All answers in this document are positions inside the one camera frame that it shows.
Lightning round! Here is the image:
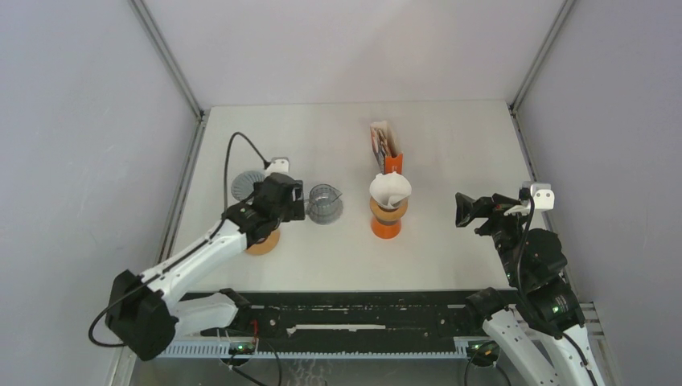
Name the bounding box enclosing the white paper coffee filter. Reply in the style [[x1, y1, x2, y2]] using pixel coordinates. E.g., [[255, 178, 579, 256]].
[[369, 172, 413, 209]]

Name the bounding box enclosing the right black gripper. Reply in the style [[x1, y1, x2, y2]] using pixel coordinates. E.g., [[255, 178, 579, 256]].
[[454, 191, 536, 283]]

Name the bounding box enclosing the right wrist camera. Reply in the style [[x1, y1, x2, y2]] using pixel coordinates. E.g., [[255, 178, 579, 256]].
[[521, 181, 556, 212]]

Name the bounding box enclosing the black mounting base plate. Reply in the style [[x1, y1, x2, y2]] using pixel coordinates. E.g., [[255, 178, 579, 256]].
[[175, 289, 520, 354]]

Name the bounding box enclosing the grey glass carafe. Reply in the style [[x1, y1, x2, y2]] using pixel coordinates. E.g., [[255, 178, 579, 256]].
[[306, 183, 343, 225]]

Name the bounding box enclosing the orange glass carafe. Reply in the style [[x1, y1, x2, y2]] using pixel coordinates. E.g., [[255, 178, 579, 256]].
[[370, 217, 401, 240]]

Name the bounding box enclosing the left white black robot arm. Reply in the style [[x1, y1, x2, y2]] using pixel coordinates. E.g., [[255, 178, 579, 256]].
[[101, 172, 305, 361]]

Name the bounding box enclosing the small wooden dripper ring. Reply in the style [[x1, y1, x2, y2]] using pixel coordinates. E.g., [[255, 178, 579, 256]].
[[368, 197, 409, 224]]

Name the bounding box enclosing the grey ribbed dripper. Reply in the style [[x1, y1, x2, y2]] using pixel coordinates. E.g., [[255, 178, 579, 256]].
[[230, 170, 265, 201]]

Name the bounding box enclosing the orange coffee filter box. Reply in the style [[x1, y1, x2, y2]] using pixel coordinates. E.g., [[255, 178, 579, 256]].
[[369, 121, 404, 175]]

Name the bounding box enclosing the white cable duct strip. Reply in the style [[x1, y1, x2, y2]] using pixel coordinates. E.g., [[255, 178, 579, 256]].
[[158, 340, 467, 359]]

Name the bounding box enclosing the large wooden dripper ring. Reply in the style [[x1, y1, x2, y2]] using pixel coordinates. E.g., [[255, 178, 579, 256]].
[[244, 228, 281, 257]]

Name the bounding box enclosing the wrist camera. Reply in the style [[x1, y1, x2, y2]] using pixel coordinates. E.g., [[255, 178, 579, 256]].
[[521, 181, 556, 212], [265, 157, 290, 176]]

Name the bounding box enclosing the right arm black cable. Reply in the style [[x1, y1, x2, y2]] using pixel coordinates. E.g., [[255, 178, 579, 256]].
[[463, 199, 601, 386]]

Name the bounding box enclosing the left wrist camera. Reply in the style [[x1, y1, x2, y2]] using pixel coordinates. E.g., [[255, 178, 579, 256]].
[[265, 157, 290, 176]]

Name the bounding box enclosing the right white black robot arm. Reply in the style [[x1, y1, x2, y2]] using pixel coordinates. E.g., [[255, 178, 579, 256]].
[[454, 183, 605, 385]]

